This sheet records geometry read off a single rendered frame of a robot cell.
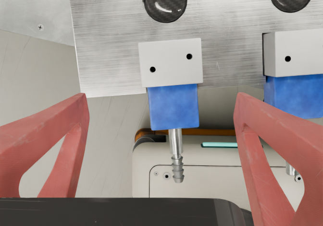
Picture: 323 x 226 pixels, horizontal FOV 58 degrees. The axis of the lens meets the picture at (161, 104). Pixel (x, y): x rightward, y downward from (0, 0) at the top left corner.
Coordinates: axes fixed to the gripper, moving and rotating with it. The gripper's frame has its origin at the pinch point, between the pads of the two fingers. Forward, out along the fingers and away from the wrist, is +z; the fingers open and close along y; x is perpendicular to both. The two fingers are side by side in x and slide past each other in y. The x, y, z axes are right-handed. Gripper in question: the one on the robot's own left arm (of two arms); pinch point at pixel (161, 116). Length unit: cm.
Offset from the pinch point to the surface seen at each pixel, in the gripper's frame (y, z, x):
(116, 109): 18, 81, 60
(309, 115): -12.9, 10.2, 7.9
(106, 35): 4.8, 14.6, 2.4
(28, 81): 51, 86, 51
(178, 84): -1.4, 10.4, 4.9
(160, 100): 0.1, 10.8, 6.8
